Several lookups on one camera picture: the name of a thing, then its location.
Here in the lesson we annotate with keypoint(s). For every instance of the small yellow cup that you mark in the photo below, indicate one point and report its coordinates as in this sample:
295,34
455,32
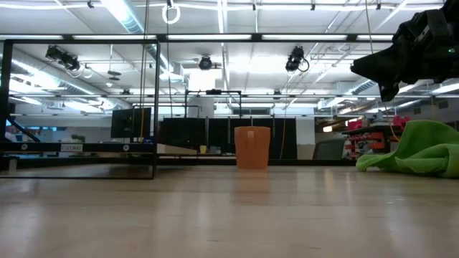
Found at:
203,149

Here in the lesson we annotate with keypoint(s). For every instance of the orange mug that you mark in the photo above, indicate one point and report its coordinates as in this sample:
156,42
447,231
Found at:
252,150

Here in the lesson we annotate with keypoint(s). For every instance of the black hanging camera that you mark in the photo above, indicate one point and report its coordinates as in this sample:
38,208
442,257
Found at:
294,59
66,61
205,63

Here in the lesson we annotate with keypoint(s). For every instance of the green cloth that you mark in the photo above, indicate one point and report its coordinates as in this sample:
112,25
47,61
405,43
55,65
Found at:
423,150

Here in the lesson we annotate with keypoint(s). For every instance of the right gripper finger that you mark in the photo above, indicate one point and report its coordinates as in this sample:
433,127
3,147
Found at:
380,68
389,94

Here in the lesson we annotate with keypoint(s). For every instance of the shelf with red bins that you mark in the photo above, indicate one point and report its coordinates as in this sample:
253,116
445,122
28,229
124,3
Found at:
373,145

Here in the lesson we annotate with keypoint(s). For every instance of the black upright panel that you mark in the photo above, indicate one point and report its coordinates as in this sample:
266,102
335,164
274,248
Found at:
186,136

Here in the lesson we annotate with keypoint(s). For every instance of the black table rail frame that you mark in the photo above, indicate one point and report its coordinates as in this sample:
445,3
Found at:
305,162

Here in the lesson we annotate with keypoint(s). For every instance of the black monitor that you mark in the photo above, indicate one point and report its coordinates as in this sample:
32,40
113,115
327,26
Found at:
125,123

